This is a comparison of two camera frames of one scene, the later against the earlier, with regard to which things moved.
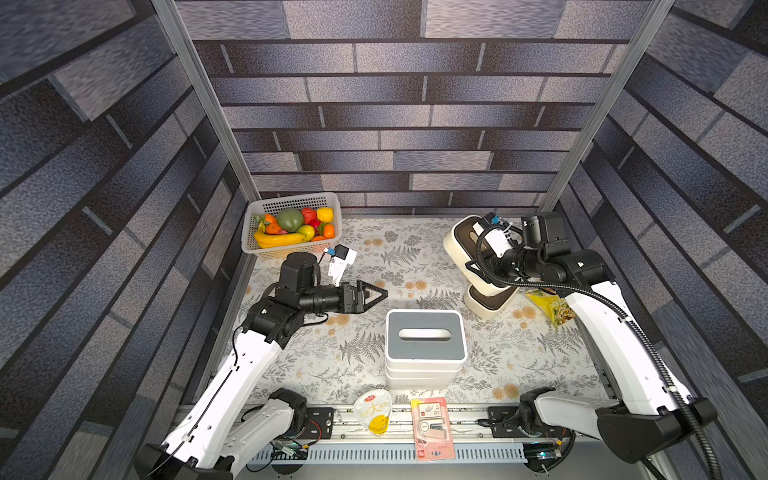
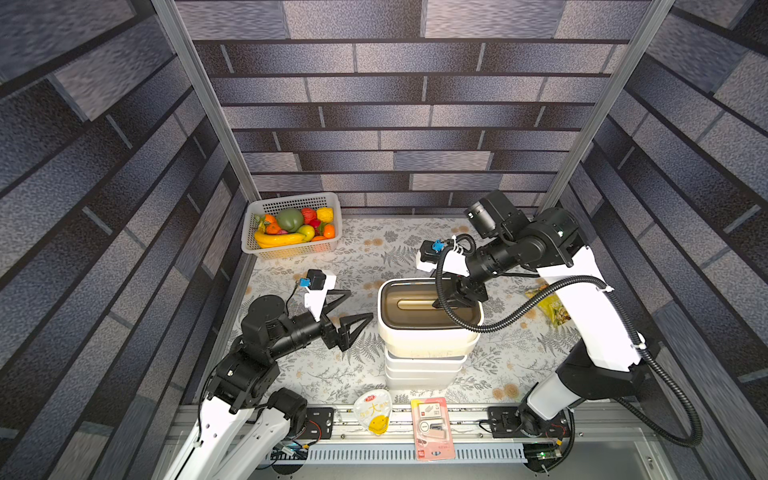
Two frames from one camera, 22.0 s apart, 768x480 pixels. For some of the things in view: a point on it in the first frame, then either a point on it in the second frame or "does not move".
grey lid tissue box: [418, 383] does not move
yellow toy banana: [265, 240] does not move
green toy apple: [308, 231] does not move
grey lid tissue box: [425, 337] to [423, 370]
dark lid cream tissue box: [488, 307] to [412, 328]
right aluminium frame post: [604, 100] does not move
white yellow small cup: [373, 409] does not move
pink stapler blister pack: [432, 429] does not move
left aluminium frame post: [216, 110] does not move
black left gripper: [358, 298] to [341, 338]
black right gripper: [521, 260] to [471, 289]
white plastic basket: [289, 221] does not move
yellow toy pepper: [325, 214] does not move
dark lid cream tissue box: [460, 241] to [425, 360]
